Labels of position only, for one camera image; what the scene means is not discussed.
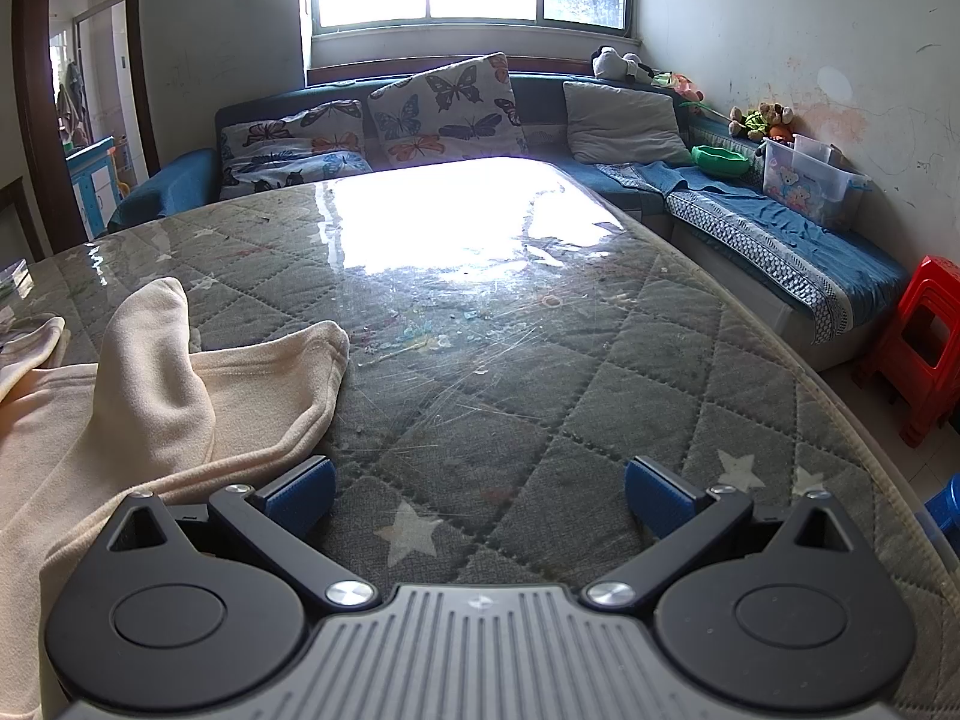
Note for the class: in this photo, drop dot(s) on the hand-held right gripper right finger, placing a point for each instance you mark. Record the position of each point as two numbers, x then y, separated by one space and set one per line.
660 504

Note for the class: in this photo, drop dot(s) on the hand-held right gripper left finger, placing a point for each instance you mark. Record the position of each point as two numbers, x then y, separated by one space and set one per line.
298 501

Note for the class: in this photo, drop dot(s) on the cream cloth garment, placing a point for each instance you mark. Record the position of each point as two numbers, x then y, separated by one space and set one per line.
142 405

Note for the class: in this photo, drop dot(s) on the grey quilted star table cover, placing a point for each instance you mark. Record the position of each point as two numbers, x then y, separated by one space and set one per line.
525 360

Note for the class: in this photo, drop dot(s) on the blue plastic stool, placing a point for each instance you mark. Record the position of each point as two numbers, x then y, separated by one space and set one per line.
946 506

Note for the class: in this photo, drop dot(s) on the blue patterned sofa blanket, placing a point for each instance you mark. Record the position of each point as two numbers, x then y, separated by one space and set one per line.
780 240

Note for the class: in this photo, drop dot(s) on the red plastic stool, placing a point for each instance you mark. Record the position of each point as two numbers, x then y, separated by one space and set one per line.
926 345

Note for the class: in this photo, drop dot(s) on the blue corner sofa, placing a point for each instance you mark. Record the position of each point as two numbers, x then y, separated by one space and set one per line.
180 184

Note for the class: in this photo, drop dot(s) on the green bowl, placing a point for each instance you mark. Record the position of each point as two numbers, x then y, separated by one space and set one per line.
720 161

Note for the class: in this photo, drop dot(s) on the clear plastic storage box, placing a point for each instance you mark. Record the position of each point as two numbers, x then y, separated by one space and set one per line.
806 187

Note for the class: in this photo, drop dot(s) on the blue toy cabinet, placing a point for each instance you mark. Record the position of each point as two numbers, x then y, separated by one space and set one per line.
94 187

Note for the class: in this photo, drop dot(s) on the grey pillow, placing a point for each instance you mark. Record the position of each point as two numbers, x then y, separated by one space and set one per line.
622 124

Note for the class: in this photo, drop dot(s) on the brown plush toy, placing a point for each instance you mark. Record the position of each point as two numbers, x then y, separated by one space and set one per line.
769 118

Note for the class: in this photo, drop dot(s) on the large butterfly print pillow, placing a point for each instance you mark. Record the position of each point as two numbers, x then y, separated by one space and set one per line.
442 116

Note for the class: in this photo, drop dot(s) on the colourful plastic toy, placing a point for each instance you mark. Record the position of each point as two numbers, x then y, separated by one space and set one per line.
679 86

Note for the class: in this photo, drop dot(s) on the panda plush toy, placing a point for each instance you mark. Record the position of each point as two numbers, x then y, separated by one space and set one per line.
619 64

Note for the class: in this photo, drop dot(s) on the dark wooden door frame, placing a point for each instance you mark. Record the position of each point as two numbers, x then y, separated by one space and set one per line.
34 90

